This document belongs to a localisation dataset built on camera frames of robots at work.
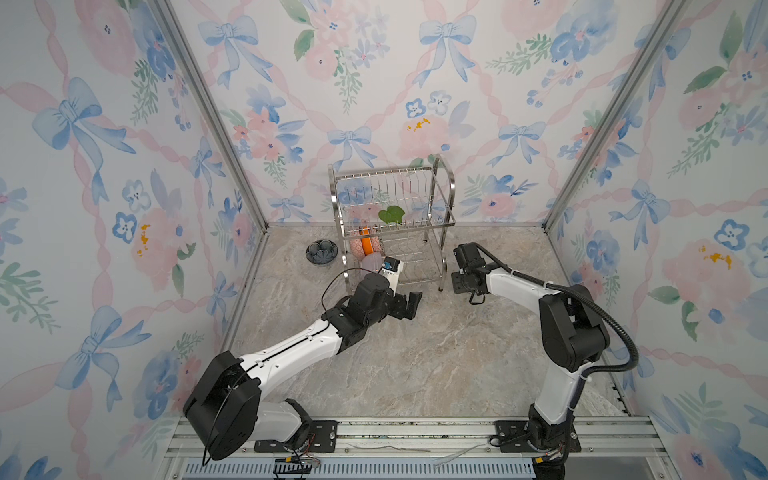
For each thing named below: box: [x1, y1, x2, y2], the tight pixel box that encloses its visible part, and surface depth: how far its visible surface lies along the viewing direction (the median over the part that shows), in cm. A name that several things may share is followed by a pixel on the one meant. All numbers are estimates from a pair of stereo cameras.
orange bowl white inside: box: [361, 226, 374, 256], surface depth 99 cm
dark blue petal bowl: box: [305, 239, 338, 264], surface depth 109 cm
